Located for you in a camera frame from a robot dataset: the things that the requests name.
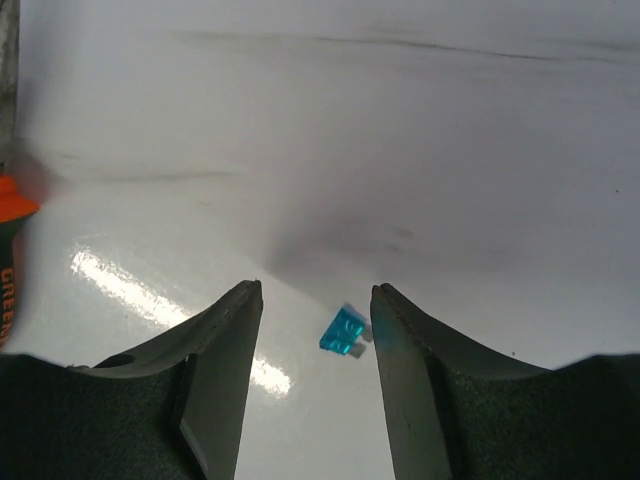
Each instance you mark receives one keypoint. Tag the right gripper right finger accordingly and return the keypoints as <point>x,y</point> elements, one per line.
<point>415,354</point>

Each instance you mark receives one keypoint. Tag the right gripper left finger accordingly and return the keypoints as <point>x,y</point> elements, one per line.
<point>171,407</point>

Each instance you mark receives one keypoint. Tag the blue fuse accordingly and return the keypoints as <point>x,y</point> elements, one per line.
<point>348,334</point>

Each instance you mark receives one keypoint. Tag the orange handled pliers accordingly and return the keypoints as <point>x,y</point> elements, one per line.
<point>15,208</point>

